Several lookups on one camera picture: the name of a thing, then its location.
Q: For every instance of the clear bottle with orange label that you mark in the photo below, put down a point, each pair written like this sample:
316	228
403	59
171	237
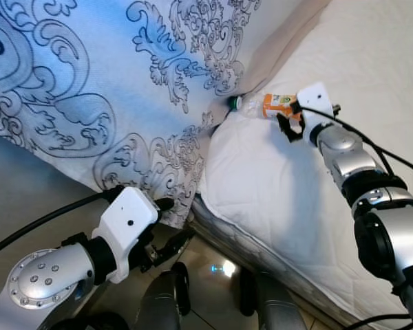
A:
275	105

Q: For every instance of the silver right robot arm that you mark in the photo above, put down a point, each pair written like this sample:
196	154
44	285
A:
392	240

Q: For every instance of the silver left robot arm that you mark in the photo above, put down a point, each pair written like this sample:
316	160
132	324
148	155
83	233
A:
41	282

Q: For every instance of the white quilted mattress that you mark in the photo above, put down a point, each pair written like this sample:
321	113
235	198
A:
275	179

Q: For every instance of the grey left robot leg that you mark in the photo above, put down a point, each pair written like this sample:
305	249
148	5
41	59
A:
162	302

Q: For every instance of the grey robot leg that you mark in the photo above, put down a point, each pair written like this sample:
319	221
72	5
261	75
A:
162	302
272	306

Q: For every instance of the beige padded bed bumper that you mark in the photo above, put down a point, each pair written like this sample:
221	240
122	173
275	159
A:
282	48

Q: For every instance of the grey right robot leg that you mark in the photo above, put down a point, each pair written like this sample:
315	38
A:
272	306

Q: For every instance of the white blue paisley quilt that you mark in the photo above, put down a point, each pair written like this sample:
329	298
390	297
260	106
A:
89	69

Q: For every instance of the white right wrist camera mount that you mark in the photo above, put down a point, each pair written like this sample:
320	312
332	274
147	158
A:
315	103

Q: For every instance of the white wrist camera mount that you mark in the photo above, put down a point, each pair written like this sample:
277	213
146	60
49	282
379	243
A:
127	220
315	103

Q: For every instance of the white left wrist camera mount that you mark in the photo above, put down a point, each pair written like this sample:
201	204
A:
127	220

